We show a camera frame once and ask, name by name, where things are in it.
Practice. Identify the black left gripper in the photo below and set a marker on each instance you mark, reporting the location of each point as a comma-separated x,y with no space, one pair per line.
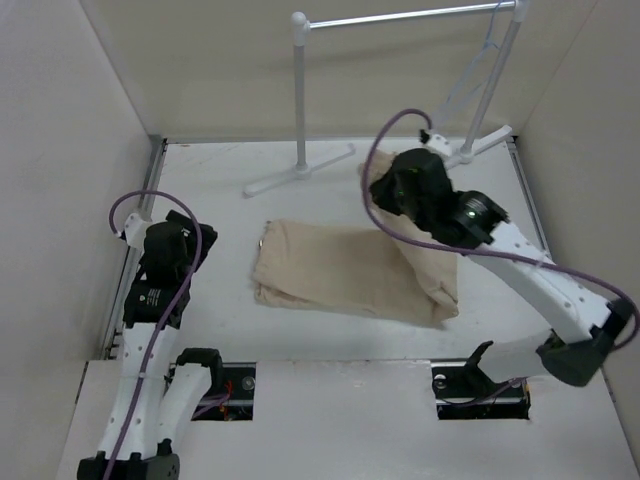
189,227

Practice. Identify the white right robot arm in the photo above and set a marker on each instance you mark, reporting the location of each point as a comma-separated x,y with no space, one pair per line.
583,326

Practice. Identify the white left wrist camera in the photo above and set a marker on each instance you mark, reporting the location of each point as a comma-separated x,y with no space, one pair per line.
134,230

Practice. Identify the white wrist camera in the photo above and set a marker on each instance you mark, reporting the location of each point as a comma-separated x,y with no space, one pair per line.
435,143
134,230

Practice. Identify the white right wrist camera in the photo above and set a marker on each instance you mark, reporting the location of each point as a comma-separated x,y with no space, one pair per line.
435,143

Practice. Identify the light blue wire hanger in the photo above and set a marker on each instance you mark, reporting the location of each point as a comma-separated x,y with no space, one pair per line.
469,83

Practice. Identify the beige trousers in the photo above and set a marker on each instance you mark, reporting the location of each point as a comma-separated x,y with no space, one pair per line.
353,270

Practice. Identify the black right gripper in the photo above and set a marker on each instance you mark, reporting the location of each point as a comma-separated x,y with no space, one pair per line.
382,191

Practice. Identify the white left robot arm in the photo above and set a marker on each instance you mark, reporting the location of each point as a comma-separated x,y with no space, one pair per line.
157,393

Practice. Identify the white clothes rack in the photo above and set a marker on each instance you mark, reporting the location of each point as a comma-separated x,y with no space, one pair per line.
353,64

